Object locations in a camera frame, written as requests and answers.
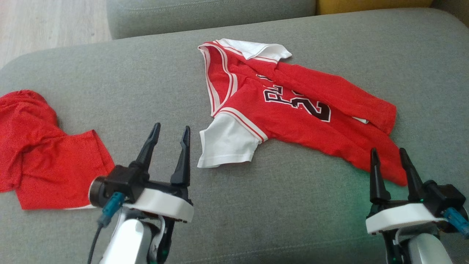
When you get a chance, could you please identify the red jersey with white sleeves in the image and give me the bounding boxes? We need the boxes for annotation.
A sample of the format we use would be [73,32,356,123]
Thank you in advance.
[197,38,408,187]

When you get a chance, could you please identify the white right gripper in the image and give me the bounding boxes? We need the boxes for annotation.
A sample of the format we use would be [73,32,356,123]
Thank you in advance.
[366,148,446,235]

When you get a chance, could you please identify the red mesh shorts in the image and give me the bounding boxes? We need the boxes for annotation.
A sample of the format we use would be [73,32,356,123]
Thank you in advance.
[0,90,116,210]

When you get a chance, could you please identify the grey sofa back cushion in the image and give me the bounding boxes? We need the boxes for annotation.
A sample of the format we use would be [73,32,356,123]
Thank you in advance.
[106,0,318,40]

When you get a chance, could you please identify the yellow pillow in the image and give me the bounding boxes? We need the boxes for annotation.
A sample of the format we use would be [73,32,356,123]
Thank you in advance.
[317,0,435,15]

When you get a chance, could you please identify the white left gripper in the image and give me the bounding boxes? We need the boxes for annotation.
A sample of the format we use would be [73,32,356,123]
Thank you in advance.
[125,123,195,224]

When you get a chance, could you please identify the grey sofa seat cushion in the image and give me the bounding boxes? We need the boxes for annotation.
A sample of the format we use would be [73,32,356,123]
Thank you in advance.
[0,7,469,264]

